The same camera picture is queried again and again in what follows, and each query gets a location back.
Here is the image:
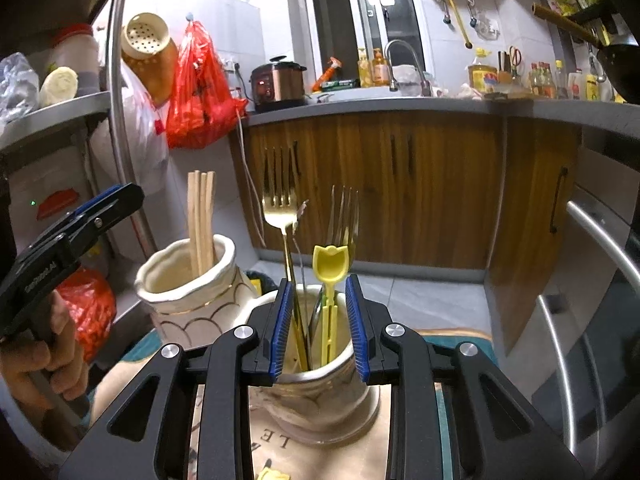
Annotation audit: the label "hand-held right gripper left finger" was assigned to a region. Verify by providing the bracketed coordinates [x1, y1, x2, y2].
[57, 279, 293, 480]

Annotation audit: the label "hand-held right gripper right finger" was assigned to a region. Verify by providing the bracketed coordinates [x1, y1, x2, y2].
[344, 274, 586, 480]

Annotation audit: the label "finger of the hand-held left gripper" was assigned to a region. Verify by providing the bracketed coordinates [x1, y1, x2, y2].
[0, 183, 146, 338]
[70, 183, 132, 221]

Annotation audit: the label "floral ceramic utensil holder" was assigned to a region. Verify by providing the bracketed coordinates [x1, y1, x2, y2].
[136, 234, 383, 446]

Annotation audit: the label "wooden chopstick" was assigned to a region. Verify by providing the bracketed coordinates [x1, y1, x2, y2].
[200, 172, 210, 273]
[187, 172, 201, 277]
[205, 171, 217, 262]
[194, 171, 205, 276]

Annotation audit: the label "silver fork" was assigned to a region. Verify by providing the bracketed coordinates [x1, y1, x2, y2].
[307, 186, 360, 361]

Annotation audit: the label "gold fork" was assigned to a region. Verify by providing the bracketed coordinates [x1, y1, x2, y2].
[262, 146, 308, 368]

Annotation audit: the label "person's left hand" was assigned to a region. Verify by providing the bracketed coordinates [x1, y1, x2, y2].
[0, 290, 92, 411]

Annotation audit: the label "white plastic bag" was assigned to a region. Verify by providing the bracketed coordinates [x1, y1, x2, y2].
[116, 60, 172, 197]

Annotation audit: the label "crumpled red plastic bag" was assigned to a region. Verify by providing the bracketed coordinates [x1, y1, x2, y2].
[55, 267, 117, 364]

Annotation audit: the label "metal storage rack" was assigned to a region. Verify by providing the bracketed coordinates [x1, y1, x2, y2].
[0, 0, 157, 261]

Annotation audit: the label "teal quilted printed tablecloth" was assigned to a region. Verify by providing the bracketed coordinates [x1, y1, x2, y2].
[90, 330, 496, 480]

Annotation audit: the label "hanging red plastic bag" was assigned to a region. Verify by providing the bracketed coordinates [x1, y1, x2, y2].
[166, 21, 249, 150]

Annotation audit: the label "plastic jar with red lid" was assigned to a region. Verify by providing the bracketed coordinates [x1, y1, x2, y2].
[49, 24, 102, 97]

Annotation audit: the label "beige perforated drainer cup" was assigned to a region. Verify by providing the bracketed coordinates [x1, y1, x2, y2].
[121, 12, 179, 107]

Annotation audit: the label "wooden base cabinet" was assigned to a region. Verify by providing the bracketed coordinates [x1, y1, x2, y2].
[230, 110, 584, 357]

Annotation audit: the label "dark red rice cooker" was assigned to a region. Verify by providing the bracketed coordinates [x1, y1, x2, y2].
[250, 56, 307, 112]

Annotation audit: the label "grey kitchen countertop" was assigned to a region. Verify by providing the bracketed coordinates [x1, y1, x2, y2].
[247, 92, 640, 134]

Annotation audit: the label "stainless steel oven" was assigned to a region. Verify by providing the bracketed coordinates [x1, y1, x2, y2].
[530, 180, 640, 461]

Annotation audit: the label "yellow liquid bottles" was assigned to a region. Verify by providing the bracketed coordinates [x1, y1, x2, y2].
[357, 47, 390, 87]

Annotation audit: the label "yellow oil container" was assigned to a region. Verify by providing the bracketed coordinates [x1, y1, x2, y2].
[468, 64, 500, 95]

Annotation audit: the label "metal kitchen faucet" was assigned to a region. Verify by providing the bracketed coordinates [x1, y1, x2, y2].
[384, 39, 432, 97]

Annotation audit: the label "knife block with scissors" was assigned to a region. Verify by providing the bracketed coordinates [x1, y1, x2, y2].
[497, 46, 524, 87]

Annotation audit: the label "row of sauce bottles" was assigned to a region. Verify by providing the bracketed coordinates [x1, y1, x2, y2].
[528, 60, 569, 99]

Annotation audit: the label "white power cord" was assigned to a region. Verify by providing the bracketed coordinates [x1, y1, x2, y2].
[236, 114, 267, 249]

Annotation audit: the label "black wok with wooden handle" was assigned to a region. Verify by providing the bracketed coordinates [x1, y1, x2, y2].
[532, 2, 640, 104]

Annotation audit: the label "wall spice shelf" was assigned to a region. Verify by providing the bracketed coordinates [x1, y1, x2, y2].
[537, 0, 617, 37]

